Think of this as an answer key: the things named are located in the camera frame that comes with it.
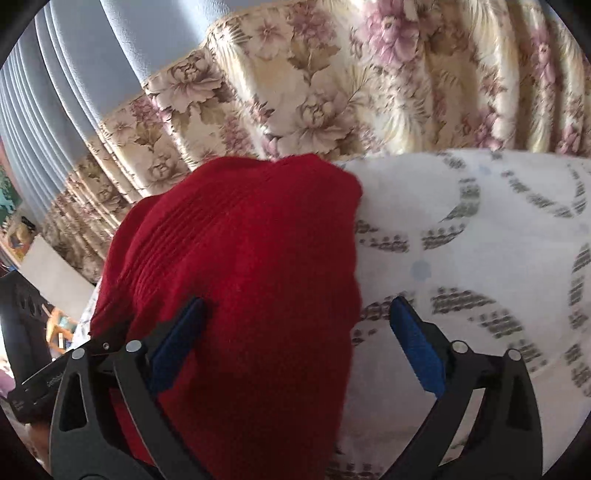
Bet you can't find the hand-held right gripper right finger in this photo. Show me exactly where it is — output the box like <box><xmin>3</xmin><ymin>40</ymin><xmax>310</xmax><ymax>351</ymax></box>
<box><xmin>389</xmin><ymin>296</ymin><xmax>544</xmax><ymax>480</ymax></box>

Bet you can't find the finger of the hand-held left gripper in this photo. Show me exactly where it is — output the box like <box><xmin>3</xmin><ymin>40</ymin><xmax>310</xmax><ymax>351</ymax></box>
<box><xmin>87</xmin><ymin>322</ymin><xmax>134</xmax><ymax>360</ymax></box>

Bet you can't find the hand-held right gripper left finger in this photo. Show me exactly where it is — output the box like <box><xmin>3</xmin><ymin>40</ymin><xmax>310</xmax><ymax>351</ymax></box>
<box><xmin>47</xmin><ymin>296</ymin><xmax>208</xmax><ymax>480</ymax></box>

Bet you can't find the red knitted sweater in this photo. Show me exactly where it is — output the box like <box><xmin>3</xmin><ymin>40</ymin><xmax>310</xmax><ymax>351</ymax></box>
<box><xmin>88</xmin><ymin>154</ymin><xmax>363</xmax><ymax>480</ymax></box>

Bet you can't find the wooden stool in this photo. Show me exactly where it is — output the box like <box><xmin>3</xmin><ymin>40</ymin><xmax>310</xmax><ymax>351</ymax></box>
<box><xmin>46</xmin><ymin>307</ymin><xmax>77</xmax><ymax>356</ymax></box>

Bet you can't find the black device at left edge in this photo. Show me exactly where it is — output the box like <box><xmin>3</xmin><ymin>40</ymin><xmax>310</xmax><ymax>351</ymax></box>
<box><xmin>0</xmin><ymin>271</ymin><xmax>54</xmax><ymax>384</ymax></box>

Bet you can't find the white board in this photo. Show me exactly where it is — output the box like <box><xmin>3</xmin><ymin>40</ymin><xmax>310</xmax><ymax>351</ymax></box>
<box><xmin>21</xmin><ymin>237</ymin><xmax>95</xmax><ymax>308</ymax></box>

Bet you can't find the white patterned bed sheet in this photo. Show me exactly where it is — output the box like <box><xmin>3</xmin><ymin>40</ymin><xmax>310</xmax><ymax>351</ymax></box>
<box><xmin>74</xmin><ymin>147</ymin><xmax>591</xmax><ymax>480</ymax></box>

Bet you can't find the blue curtain with floral border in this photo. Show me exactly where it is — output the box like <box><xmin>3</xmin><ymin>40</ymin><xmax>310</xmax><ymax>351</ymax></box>
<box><xmin>0</xmin><ymin>0</ymin><xmax>591</xmax><ymax>284</ymax></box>

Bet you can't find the colourful wall poster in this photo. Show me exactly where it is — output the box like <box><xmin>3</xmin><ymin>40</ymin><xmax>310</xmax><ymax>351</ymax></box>
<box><xmin>0</xmin><ymin>164</ymin><xmax>24</xmax><ymax>220</ymax></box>

